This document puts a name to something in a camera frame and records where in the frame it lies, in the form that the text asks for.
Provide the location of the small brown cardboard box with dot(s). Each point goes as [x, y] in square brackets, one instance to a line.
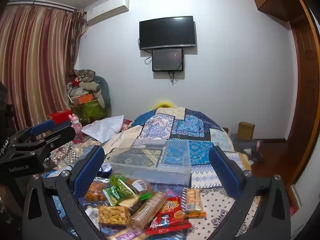
[245, 131]

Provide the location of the orange-ended cracker packet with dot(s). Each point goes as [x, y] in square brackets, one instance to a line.
[193, 200]

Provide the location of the dark grey cushion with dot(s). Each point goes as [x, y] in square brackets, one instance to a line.
[106, 92]

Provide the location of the white barcode snack packet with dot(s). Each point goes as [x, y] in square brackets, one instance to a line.
[92, 215]

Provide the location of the golden puffed snack packet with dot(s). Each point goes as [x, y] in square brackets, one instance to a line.
[113, 215]

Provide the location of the small black wall monitor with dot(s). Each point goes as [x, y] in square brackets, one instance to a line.
[167, 59]

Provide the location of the clear plastic storage container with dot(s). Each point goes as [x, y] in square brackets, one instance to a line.
[150, 172]

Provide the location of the green jelly cup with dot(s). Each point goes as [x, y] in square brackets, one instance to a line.
[117, 179]

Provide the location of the white curtain rail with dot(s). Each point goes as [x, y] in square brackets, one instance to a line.
[40, 4]

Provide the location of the white pillow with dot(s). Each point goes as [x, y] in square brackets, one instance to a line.
[105, 128]

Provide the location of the long tan biscuit packet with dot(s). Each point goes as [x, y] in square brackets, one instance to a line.
[147, 211]

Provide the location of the patchwork blue blanket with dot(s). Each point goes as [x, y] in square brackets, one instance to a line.
[195, 130]

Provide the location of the orange fried cube snack bag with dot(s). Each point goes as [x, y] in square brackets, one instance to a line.
[96, 191]

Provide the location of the red box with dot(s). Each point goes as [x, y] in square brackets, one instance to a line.
[58, 116]

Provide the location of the orange cardboard box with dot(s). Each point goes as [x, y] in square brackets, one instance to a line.
[81, 99]

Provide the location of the green box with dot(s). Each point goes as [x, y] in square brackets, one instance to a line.
[87, 110]

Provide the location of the yellow round object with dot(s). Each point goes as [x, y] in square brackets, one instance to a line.
[163, 104]

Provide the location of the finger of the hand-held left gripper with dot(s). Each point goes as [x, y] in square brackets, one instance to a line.
[62, 135]
[42, 127]

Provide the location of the grey cloth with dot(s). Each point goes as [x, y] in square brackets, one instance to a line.
[240, 143]

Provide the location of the camouflage cloth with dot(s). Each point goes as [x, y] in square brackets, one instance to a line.
[85, 75]

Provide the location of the brown wooden door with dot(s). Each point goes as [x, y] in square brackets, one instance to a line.
[305, 92]

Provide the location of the red snack packet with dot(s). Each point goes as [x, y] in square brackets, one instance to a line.
[172, 212]

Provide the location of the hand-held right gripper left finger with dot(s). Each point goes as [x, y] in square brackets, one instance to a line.
[88, 171]

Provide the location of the blue white snack wrapper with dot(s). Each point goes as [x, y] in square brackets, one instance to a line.
[105, 168]

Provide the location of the pink toy figure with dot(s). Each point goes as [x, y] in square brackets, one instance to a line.
[75, 123]

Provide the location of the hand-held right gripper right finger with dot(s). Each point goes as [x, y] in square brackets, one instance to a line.
[222, 173]

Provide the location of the white air conditioner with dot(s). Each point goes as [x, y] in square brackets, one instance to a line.
[107, 11]

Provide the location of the black wall television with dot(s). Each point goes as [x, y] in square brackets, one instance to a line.
[166, 32]

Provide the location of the grey beige plush toy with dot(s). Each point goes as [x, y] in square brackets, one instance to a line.
[91, 87]

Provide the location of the green snack packet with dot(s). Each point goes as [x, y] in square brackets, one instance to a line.
[120, 191]

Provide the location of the striped brown curtain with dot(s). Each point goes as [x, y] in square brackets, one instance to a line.
[37, 67]

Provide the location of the purple snack packet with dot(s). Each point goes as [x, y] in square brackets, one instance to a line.
[125, 235]

